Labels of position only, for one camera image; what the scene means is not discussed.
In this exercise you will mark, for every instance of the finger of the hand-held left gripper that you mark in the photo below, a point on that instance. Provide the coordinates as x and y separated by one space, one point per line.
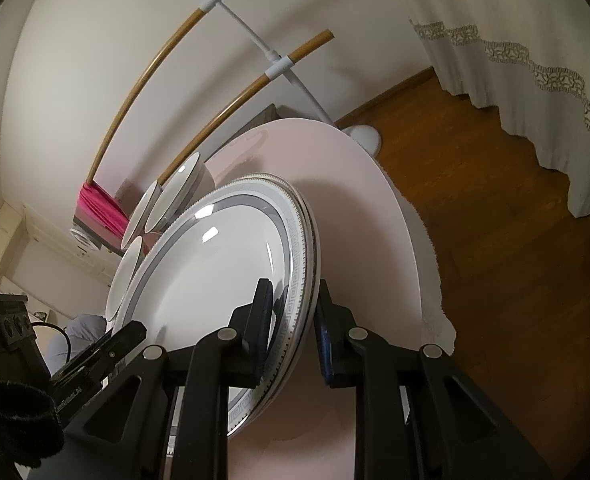
120 340

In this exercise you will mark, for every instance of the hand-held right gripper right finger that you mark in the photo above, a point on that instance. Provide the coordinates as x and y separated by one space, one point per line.
326 355

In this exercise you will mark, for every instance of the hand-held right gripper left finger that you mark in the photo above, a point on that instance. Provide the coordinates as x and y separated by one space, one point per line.
262 340

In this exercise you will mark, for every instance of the small white plate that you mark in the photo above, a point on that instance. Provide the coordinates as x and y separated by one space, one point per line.
122 270

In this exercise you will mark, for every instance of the white plate with grey rim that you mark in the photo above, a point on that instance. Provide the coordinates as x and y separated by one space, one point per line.
215 270
312 255

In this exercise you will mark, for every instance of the white bowl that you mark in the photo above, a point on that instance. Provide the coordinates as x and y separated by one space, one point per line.
190 185
142 210

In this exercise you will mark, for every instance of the grey cloth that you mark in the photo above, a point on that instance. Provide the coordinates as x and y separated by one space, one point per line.
82 330

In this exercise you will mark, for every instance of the cream panelled door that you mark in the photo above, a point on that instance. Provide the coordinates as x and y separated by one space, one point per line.
40 240

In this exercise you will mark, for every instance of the small white fan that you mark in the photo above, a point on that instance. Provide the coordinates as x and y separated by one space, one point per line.
82 241

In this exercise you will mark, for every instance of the brown cloth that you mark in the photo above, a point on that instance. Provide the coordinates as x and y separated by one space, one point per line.
87 232

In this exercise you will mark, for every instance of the pink towel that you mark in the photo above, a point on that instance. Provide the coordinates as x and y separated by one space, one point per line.
100 210

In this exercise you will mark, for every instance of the white barre stand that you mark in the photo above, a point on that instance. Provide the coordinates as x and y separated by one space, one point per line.
364 136

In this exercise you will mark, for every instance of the white curtain with lace trim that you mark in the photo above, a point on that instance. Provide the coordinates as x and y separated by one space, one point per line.
525 35

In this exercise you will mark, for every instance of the short wooden barre rail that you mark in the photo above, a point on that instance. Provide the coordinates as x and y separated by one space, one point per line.
312 44

